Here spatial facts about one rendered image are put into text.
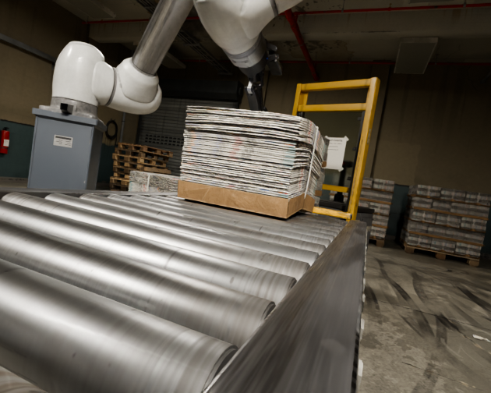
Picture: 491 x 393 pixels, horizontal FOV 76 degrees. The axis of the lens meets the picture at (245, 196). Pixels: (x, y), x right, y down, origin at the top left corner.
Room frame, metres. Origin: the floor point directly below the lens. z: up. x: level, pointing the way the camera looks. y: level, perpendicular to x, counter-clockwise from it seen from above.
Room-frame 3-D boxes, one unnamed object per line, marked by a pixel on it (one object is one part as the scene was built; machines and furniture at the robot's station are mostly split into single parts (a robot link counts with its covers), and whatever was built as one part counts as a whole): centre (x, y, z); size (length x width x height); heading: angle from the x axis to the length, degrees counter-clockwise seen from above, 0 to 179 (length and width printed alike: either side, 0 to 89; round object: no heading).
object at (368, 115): (2.64, -0.89, 0.97); 0.09 x 0.09 x 1.75; 51
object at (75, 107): (1.18, 0.68, 1.03); 0.22 x 0.18 x 0.06; 15
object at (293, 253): (0.45, 0.11, 0.77); 0.47 x 0.05 x 0.05; 69
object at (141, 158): (8.21, 2.77, 0.65); 1.33 x 0.94 x 1.30; 163
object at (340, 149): (2.87, -0.64, 1.27); 0.57 x 0.01 x 0.65; 51
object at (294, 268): (0.39, 0.14, 0.77); 0.47 x 0.05 x 0.05; 69
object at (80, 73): (1.20, 0.68, 1.17); 0.18 x 0.16 x 0.22; 134
